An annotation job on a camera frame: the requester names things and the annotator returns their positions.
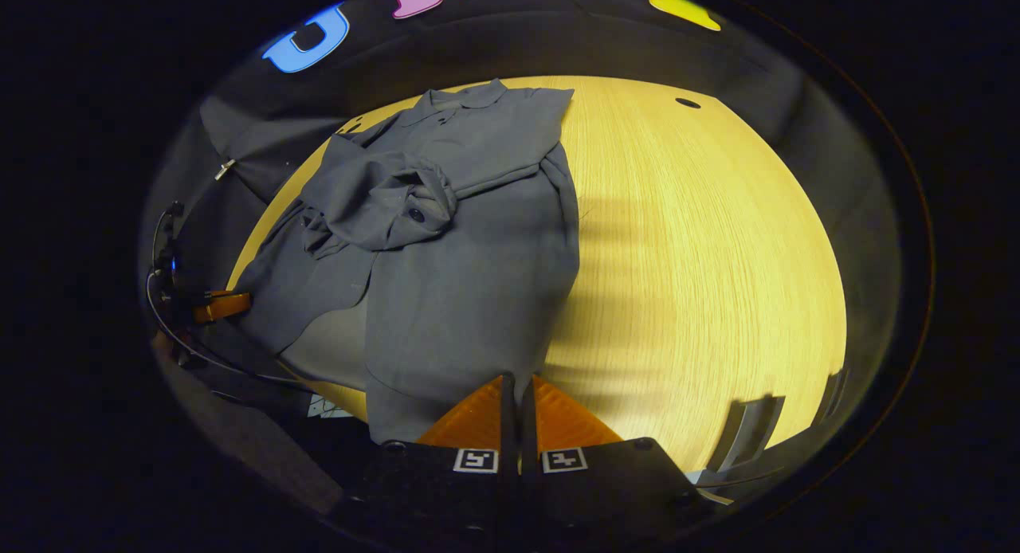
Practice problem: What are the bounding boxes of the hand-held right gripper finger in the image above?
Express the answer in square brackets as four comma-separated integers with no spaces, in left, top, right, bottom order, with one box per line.
[520,374,712,541]
[341,374,520,542]

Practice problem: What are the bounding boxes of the black backdrop cloth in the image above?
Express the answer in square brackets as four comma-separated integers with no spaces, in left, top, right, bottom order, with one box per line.
[139,0,909,474]

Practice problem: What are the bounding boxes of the grey polo shirt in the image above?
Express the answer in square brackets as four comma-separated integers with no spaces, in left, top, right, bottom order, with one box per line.
[231,78,583,446]

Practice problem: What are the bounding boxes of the white paper sheet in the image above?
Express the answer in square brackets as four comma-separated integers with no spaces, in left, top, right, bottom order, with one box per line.
[307,394,353,420]

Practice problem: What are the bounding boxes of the thin cable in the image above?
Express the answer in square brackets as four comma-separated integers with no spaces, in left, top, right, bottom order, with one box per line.
[145,270,313,388]

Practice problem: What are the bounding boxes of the grey curved bar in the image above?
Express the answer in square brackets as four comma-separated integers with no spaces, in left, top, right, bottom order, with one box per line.
[709,394,787,474]
[813,367,850,426]

